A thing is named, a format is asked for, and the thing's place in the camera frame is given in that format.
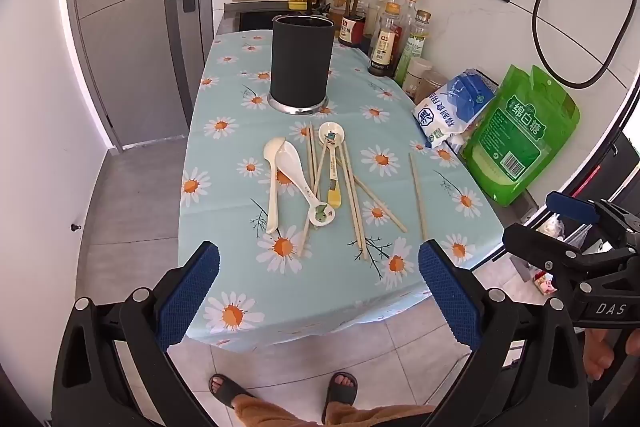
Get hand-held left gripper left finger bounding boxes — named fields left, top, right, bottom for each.
left=51, top=241, right=221, bottom=427

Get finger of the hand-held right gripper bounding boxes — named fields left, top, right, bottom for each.
left=546, top=191, right=640, bottom=248
left=502, top=223, right=638, bottom=293

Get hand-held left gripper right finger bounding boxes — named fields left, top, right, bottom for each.
left=418, top=239, right=591, bottom=427

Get wooden chopstick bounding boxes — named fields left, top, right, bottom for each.
left=409, top=152, right=430, bottom=241

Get pile of wooden chopsticks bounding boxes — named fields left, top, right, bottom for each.
left=298, top=123, right=409, bottom=262

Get cream plastic spoon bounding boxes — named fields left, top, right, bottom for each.
left=263, top=137, right=288, bottom=236

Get green print ceramic spoon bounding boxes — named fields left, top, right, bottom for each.
left=306, top=187, right=336, bottom=228

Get white ceramic spoon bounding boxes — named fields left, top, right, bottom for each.
left=276, top=141, right=321, bottom=208

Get blue print ceramic spoon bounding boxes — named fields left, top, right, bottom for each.
left=311, top=122, right=351, bottom=196

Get black cylindrical utensil holder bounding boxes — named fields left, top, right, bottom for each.
left=267, top=14, right=335, bottom=116

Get person's right hand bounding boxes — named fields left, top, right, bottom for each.
left=582, top=328, right=640, bottom=381

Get pink snack packet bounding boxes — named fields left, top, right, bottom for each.
left=533, top=271, right=559, bottom=296

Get green sugar bag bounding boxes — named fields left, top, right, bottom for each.
left=460, top=64, right=581, bottom=208

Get black slipper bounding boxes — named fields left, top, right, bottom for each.
left=208, top=373, right=257, bottom=411
left=321, top=371, right=359, bottom=426

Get daisy print blue tablecloth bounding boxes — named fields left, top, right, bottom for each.
left=178, top=29, right=506, bottom=353

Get person's brown pants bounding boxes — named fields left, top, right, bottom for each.
left=232, top=394, right=437, bottom=427

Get white and blue salt bag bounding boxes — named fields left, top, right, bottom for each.
left=412, top=68, right=499, bottom=150

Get brown spice jar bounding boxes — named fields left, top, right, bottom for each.
left=416, top=70, right=449, bottom=104

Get white lid spice jar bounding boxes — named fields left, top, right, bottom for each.
left=401, top=58, right=433, bottom=102

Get green label bottle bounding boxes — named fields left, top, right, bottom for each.
left=393, top=10, right=432, bottom=88

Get grey door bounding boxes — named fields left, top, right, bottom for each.
left=67, top=0, right=217, bottom=150

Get brown sauce bottle white label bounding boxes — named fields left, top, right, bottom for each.
left=368, top=3, right=404, bottom=78

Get tall gold cap bottle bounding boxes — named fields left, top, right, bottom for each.
left=400, top=0, right=420, bottom=42

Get dark soy sauce jug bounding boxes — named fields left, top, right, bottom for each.
left=338, top=0, right=369, bottom=48

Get black sink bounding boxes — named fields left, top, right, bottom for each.
left=237, top=2, right=332, bottom=32

